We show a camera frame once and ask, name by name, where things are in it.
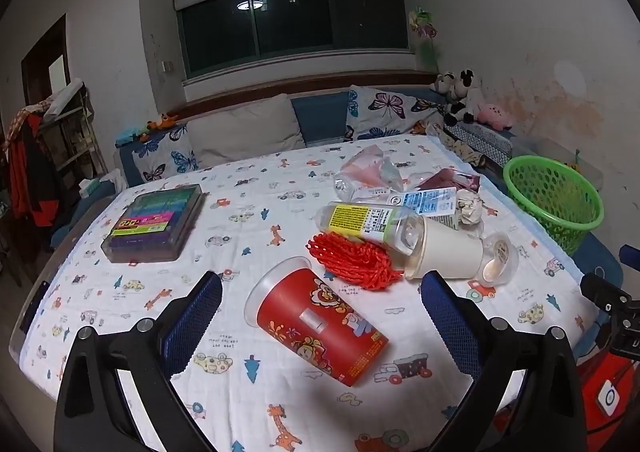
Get small butterfly pillow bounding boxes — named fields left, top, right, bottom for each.
left=132, top=124, right=198, bottom=183

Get wooden headboard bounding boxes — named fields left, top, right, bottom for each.
left=165, top=74, right=441, bottom=121

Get checkered folded cloth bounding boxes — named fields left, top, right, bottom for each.
left=445, top=124, right=513, bottom=159

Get black and white cow plush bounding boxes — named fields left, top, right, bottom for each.
left=442, top=69, right=485, bottom=127

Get red hanging clothes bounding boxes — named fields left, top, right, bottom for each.
left=6, top=104, right=60, bottom=227

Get large butterfly pillow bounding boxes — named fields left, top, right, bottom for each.
left=345, top=84, right=446, bottom=140

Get brown door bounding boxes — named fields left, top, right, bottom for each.
left=21, top=14, right=68, bottom=105

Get clear plastic storage box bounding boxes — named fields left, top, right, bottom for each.
left=510, top=132, right=603, bottom=193

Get flower wall decoration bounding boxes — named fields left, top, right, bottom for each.
left=407, top=6, right=441, bottom=67

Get pink snack packet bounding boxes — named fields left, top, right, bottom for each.
left=415, top=169, right=482, bottom=193

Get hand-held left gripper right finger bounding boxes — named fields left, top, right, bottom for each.
left=420, top=271, right=586, bottom=452

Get red plastic chain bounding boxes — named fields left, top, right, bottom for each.
left=306, top=232, right=405, bottom=293

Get metal shelf rack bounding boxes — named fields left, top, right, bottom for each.
left=40, top=79, right=108, bottom=173

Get orange plush toy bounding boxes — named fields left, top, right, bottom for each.
left=145, top=114, right=180, bottom=133

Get grey pillow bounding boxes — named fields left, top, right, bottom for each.
left=187, top=94, right=306, bottom=167

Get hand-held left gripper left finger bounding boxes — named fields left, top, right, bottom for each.
left=54, top=271, right=223, bottom=452

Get red printed paper cup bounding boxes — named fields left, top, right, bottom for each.
left=244, top=257, right=390, bottom=388

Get clear plastic bag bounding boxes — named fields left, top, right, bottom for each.
left=334, top=144, right=401, bottom=203

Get person's red clothing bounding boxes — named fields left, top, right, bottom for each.
left=492, top=347, right=640, bottom=435

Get pink plush toy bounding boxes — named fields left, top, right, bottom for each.
left=477, top=102, right=516, bottom=133

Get white cartoon printed blanket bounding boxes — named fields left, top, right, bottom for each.
left=20, top=134, right=601, bottom=452

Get black colourful box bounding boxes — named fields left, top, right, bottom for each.
left=100, top=184, right=206, bottom=265

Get white paper cup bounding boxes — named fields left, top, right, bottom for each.
left=402, top=219, right=486, bottom=280

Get green plastic basket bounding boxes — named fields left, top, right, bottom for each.
left=502, top=155, right=606, bottom=255

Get dark window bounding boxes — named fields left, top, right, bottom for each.
left=177, top=0, right=411, bottom=77

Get paper ball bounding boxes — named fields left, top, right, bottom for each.
left=455, top=189, right=486, bottom=229

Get blue headboard cushion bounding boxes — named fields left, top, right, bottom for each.
left=292, top=92, right=351, bottom=147

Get beige clothing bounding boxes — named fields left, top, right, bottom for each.
left=425, top=122, right=487, bottom=167

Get blue and white milk carton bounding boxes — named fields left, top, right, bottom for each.
left=395, top=187, right=458, bottom=227

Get clear bottle with yellow label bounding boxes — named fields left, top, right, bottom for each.
left=315, top=202, right=426, bottom=255

